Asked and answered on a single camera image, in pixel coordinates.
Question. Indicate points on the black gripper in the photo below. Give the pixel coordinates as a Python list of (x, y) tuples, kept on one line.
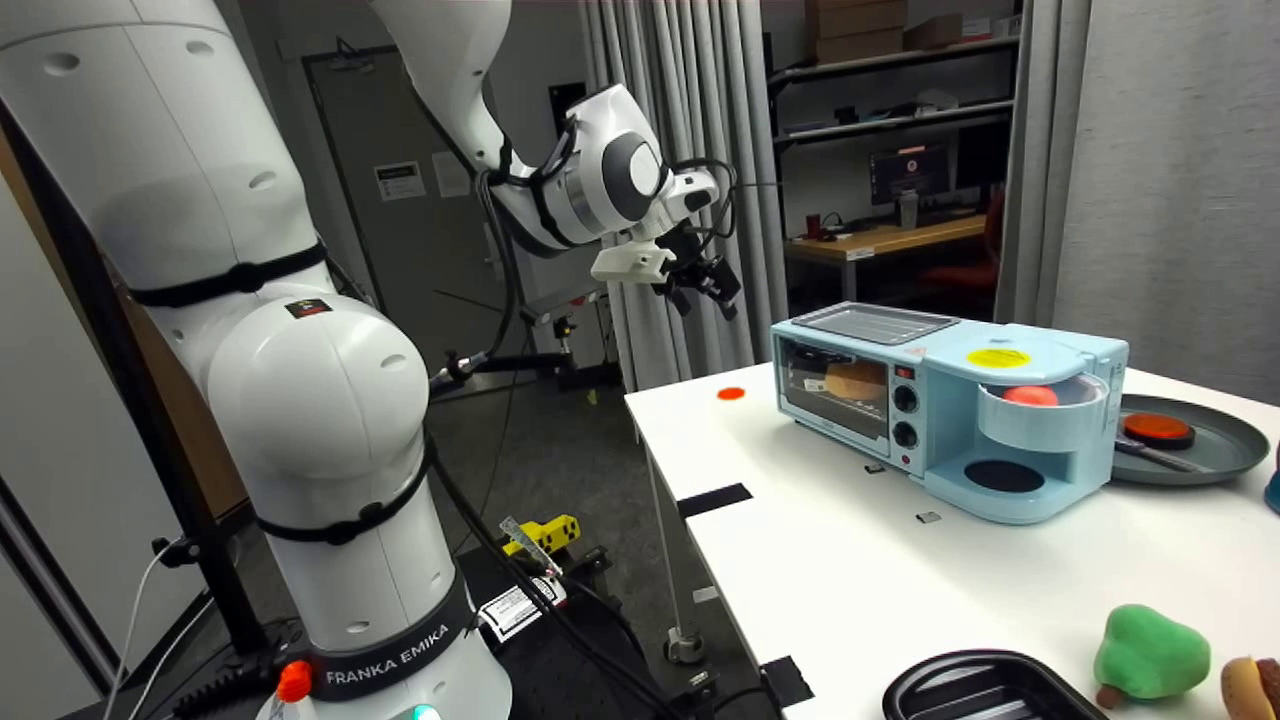
[(684, 253)]

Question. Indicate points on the glass oven door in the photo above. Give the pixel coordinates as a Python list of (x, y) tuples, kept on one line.
[(836, 386)]

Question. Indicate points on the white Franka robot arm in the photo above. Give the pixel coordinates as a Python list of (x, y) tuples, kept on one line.
[(266, 374)]

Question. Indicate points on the light blue toy oven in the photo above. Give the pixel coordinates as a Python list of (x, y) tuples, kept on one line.
[(963, 366)]

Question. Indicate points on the small red disc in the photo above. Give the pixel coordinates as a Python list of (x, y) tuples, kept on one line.
[(730, 395)]

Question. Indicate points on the orange toy bread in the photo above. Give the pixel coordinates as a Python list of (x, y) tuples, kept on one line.
[(854, 386)]

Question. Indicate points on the grey curtain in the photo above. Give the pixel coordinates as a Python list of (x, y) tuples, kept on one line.
[(721, 104), (1042, 161)]

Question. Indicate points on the wooden desk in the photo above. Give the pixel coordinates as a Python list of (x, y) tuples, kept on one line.
[(882, 241)]

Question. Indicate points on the black tape strip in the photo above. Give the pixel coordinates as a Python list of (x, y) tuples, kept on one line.
[(789, 680), (713, 501)]

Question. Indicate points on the dark metal shelf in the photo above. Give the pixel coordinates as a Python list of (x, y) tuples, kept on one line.
[(895, 115)]

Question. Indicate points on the red chair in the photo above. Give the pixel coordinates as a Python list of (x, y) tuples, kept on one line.
[(963, 273)]

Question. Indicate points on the white paper sign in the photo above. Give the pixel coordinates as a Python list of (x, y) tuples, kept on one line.
[(450, 174), (397, 180)]

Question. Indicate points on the yellow clamp tool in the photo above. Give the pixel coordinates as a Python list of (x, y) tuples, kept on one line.
[(545, 533)]

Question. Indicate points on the yellow disc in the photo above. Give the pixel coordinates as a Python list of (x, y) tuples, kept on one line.
[(1002, 359)]

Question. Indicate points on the cardboard box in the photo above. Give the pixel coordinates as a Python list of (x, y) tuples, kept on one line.
[(861, 25)]

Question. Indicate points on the salmon pink toy ball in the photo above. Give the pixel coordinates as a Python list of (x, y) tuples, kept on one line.
[(1035, 396)]

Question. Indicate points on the red toy patty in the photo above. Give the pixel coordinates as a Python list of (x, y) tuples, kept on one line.
[(1157, 431)]

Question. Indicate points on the black plastic tray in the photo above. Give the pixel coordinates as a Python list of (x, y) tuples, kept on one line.
[(985, 684)]

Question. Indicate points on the grey toy utensil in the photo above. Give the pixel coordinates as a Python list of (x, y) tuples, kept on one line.
[(1161, 459)]

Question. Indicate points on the grey round plate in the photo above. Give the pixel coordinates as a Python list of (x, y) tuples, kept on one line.
[(1232, 445)]

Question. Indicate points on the red capped white bottle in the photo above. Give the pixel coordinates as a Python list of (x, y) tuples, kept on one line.
[(292, 684)]

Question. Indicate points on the green toy pear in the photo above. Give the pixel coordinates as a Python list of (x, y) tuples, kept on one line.
[(1151, 654)]

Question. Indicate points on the blue object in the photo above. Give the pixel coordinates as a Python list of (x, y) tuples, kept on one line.
[(1273, 482)]

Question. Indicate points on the brown toy hot dog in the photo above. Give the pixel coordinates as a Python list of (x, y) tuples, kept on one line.
[(1255, 688)]

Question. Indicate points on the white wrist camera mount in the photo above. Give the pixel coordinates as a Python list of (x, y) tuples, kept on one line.
[(624, 262)]

